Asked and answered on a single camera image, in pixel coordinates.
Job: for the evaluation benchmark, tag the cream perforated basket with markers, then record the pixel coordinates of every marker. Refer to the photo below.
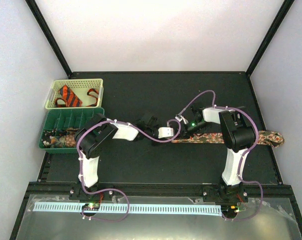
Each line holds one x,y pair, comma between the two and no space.
80,88

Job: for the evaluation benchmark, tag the black frame post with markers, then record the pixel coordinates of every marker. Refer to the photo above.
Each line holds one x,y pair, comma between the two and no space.
36,12
272,30

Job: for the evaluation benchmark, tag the dark floral rolled tie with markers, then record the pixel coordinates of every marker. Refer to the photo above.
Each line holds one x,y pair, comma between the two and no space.
53,138

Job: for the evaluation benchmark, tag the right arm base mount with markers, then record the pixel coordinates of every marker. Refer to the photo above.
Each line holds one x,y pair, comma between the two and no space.
216,193

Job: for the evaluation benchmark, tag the left black frame post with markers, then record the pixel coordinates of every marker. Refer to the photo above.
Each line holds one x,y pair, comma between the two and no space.
36,12

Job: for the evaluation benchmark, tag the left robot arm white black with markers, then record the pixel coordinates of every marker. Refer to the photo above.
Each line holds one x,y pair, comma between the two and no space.
100,130

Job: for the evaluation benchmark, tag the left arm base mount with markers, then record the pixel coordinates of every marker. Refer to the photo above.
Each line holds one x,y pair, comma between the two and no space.
77,192

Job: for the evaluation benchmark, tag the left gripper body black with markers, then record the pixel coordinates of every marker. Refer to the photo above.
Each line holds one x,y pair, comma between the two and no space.
149,131

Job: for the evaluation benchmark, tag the right black frame post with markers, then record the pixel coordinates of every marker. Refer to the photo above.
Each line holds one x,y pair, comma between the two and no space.
272,30

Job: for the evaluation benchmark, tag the white slotted cable duct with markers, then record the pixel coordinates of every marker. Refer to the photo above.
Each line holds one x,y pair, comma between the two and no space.
122,208

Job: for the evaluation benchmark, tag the brown patterned rolled tie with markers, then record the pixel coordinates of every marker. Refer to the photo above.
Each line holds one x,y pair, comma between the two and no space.
70,141

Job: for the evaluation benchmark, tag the green divided organizer tray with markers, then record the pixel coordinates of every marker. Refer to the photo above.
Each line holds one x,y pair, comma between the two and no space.
69,120

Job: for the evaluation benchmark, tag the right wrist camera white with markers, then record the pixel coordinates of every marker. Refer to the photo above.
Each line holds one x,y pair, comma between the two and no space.
181,118

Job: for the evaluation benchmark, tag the black aluminium front rail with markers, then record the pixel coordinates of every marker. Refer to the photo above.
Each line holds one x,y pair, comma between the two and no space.
162,190

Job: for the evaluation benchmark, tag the floral patterned tie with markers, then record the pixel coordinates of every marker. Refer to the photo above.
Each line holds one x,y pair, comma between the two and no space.
266,137

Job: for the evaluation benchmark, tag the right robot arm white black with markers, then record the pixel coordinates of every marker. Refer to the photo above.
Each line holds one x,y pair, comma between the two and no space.
232,127

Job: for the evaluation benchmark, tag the orange navy striped tie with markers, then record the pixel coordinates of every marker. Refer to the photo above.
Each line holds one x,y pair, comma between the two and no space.
69,99

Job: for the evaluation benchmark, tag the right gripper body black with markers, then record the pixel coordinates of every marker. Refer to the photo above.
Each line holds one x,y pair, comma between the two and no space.
189,131

